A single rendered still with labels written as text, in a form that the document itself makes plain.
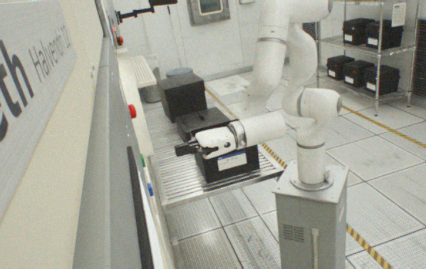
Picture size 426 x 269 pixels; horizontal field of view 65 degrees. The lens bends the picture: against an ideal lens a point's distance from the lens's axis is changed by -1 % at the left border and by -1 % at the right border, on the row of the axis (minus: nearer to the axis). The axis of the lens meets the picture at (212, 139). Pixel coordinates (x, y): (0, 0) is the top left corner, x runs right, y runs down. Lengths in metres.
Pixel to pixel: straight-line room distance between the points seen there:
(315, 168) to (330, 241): 0.33
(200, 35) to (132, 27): 1.10
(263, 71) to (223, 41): 5.01
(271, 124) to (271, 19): 0.31
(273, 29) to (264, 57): 0.08
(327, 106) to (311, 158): 0.25
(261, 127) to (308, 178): 0.58
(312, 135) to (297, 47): 0.37
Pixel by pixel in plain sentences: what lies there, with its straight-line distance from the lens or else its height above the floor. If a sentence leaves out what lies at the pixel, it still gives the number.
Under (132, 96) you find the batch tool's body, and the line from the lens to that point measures 1.65.
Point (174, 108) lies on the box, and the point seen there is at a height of 0.87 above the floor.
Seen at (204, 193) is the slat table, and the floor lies 0.76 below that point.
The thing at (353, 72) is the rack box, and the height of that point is 0.38.
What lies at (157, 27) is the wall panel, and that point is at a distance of 5.76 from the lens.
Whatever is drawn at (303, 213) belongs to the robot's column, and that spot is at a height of 0.67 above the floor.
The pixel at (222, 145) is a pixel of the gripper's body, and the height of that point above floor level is 1.21.
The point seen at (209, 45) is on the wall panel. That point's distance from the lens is 5.95.
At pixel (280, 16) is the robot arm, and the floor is 1.51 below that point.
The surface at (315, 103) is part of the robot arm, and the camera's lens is 1.36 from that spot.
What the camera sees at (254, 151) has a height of 0.86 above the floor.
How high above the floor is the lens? 1.64
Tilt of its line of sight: 25 degrees down
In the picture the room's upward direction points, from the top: 10 degrees counter-clockwise
